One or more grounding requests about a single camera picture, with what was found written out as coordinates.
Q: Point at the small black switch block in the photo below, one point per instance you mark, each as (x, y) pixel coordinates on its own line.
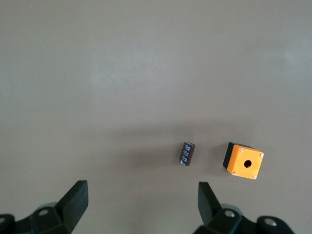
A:
(186, 154)

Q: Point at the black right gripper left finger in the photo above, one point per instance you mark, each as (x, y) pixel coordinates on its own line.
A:
(73, 204)

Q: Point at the orange button box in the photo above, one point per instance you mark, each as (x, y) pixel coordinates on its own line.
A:
(237, 158)

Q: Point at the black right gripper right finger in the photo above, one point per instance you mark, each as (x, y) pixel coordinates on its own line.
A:
(207, 207)

